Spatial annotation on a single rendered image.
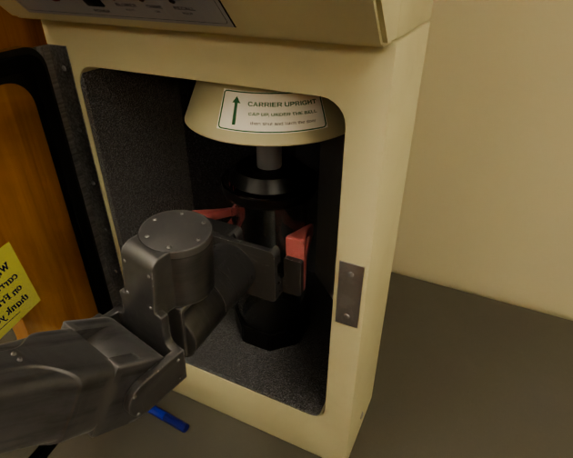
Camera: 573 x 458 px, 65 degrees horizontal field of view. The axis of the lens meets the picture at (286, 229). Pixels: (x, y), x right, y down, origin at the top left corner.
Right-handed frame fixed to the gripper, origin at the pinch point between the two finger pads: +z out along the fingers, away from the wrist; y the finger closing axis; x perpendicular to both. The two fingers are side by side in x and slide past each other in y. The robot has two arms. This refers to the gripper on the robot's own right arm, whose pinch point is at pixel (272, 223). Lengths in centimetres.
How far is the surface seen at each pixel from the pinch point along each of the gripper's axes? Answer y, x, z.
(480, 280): -25.3, 24.3, 31.8
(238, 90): -1.3, -18.0, -7.3
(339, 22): -12.4, -24.8, -13.8
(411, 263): -12.8, 24.6, 31.7
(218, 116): 0.3, -15.8, -8.3
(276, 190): -2.5, -6.6, -3.2
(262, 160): 0.2, -8.6, -1.1
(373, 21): -14.4, -25.0, -14.0
